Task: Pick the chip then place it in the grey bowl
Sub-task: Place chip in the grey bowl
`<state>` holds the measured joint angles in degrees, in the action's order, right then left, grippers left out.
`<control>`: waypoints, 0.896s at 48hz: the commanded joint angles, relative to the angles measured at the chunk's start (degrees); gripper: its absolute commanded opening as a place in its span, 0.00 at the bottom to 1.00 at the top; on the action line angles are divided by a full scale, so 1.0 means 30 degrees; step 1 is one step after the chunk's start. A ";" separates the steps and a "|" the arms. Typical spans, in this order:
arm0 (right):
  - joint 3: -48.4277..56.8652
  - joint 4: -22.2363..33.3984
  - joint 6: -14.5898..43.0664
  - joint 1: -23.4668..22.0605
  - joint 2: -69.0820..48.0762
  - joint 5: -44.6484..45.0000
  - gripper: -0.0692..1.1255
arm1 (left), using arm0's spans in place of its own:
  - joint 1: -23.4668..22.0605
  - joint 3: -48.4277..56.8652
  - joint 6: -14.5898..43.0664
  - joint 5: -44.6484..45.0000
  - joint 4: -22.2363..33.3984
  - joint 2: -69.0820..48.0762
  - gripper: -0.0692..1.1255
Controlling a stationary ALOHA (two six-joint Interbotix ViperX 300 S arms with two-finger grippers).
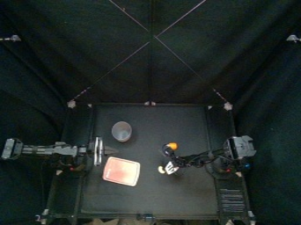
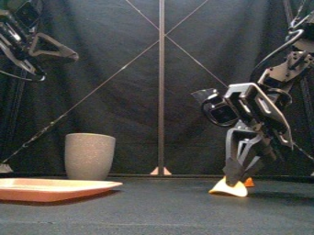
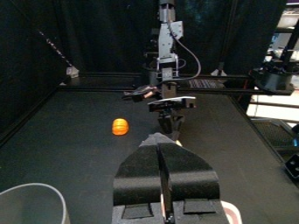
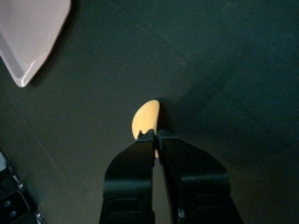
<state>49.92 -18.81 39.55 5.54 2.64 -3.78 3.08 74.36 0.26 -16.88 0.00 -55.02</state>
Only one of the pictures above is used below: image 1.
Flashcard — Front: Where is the grey bowl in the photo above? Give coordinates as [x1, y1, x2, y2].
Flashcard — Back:
[111, 120, 134, 143]

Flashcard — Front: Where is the red square plate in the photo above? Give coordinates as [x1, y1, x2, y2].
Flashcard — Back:
[101, 156, 142, 187]

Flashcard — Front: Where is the white printed label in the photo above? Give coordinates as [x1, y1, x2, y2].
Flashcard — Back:
[218, 188, 247, 214]

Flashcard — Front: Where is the thin diagonal brace wire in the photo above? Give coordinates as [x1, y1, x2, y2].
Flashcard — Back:
[72, 0, 207, 101]
[107, 0, 229, 104]

